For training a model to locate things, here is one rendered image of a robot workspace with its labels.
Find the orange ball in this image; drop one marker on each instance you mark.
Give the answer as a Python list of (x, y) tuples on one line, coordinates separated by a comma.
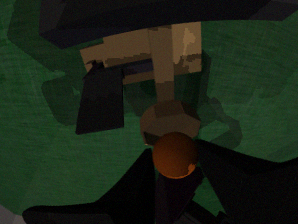
[(175, 155)]

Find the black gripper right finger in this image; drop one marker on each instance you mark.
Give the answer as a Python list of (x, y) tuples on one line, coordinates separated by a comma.
[(251, 190)]

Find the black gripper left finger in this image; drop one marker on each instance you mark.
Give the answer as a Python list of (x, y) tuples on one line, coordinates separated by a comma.
[(131, 201)]

